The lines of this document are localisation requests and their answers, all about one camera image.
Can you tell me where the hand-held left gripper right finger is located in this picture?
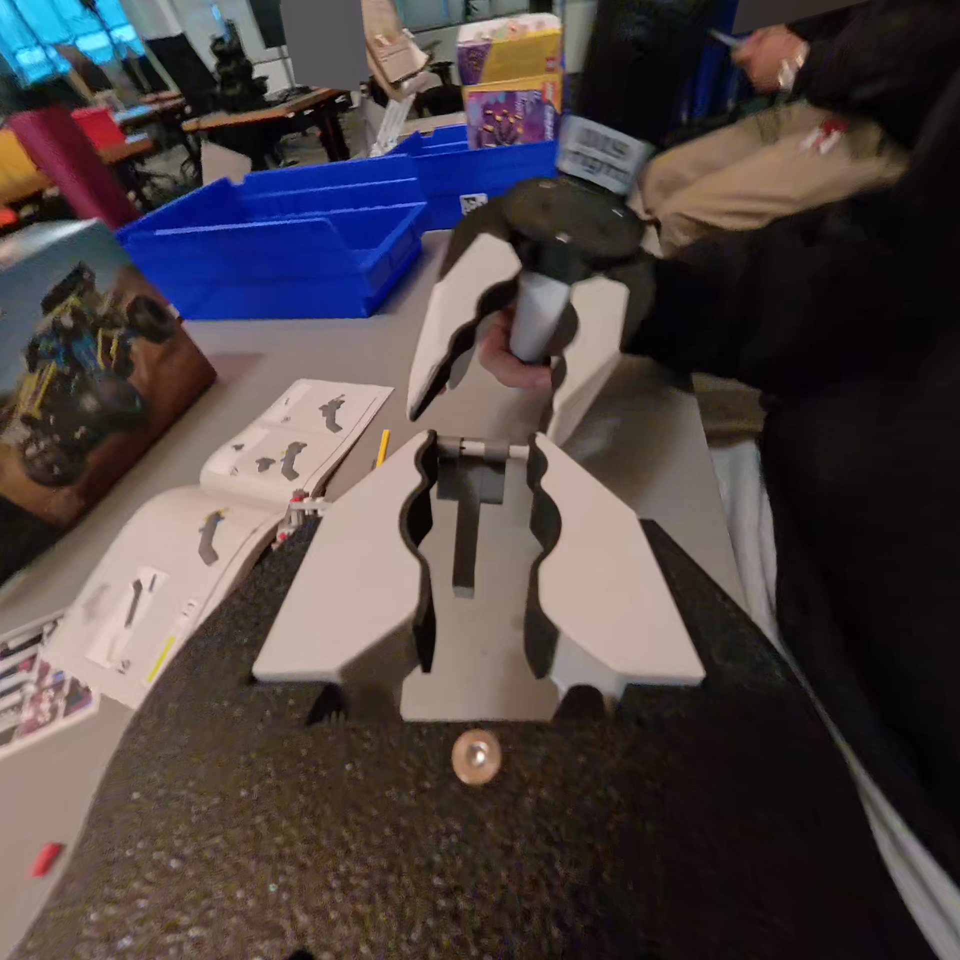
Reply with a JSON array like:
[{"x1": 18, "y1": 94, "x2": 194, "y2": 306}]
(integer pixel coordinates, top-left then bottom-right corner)
[{"x1": 525, "y1": 432, "x2": 706, "y2": 700}]

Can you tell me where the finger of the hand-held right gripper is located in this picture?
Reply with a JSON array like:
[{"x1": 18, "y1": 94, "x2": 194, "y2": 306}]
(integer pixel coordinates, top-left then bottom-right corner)
[
  {"x1": 546, "y1": 277, "x2": 631, "y2": 445},
  {"x1": 407, "y1": 232, "x2": 524, "y2": 423}
]

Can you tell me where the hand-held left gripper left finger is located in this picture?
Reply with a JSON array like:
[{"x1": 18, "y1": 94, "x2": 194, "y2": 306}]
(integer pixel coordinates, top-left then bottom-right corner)
[{"x1": 252, "y1": 431, "x2": 440, "y2": 685}]

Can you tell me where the dark grey lego arm assembly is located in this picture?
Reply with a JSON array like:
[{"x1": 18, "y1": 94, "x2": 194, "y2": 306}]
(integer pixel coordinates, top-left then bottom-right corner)
[{"x1": 435, "y1": 437, "x2": 530, "y2": 601}]

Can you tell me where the person's right forearm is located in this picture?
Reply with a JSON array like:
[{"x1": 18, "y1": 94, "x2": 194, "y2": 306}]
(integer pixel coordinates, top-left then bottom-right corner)
[{"x1": 622, "y1": 112, "x2": 960, "y2": 399}]

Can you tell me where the lego chassis assembly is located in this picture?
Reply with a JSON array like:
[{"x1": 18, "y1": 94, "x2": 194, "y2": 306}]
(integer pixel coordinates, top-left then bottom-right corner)
[{"x1": 270, "y1": 429, "x2": 393, "y2": 552}]

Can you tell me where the lego instruction booklet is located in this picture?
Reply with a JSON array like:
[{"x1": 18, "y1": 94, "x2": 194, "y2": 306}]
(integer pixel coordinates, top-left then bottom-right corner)
[{"x1": 41, "y1": 378, "x2": 395, "y2": 710}]

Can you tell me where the lego sticker sheet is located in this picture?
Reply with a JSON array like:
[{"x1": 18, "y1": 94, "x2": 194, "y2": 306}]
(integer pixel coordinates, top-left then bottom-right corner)
[{"x1": 0, "y1": 611, "x2": 102, "y2": 759}]

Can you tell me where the lego set box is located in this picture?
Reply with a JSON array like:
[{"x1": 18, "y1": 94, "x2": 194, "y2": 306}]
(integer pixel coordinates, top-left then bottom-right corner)
[{"x1": 0, "y1": 217, "x2": 219, "y2": 586}]

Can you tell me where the person's right hand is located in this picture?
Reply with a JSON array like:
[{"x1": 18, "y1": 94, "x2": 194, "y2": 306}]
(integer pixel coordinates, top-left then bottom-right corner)
[{"x1": 476, "y1": 307, "x2": 556, "y2": 391}]

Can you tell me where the blue plastic bin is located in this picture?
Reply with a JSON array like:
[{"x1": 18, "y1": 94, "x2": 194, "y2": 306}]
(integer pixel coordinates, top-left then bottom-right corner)
[
  {"x1": 116, "y1": 198, "x2": 429, "y2": 320},
  {"x1": 240, "y1": 123, "x2": 564, "y2": 234}
]

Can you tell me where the purple flower toy box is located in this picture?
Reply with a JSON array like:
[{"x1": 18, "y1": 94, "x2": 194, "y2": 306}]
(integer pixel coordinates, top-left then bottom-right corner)
[{"x1": 463, "y1": 78, "x2": 564, "y2": 151}]

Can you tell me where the purple and yellow toy box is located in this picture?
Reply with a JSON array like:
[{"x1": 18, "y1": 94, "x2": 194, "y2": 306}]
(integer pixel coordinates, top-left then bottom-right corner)
[{"x1": 456, "y1": 13, "x2": 564, "y2": 87}]

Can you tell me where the brown paper bag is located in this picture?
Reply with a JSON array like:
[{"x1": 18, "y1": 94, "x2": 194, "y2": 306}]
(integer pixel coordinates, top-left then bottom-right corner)
[{"x1": 360, "y1": 0, "x2": 432, "y2": 95}]

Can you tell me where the wooden work table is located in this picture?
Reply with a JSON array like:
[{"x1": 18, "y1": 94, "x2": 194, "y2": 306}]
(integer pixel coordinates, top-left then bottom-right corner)
[{"x1": 180, "y1": 86, "x2": 354, "y2": 166}]

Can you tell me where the red plastic bin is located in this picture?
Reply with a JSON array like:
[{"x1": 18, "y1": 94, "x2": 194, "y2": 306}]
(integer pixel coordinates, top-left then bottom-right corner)
[{"x1": 71, "y1": 105, "x2": 125, "y2": 147}]

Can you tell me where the maroon rolled mat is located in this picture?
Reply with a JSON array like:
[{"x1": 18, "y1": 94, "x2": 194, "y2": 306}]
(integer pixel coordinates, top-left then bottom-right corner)
[{"x1": 7, "y1": 105, "x2": 144, "y2": 230}]

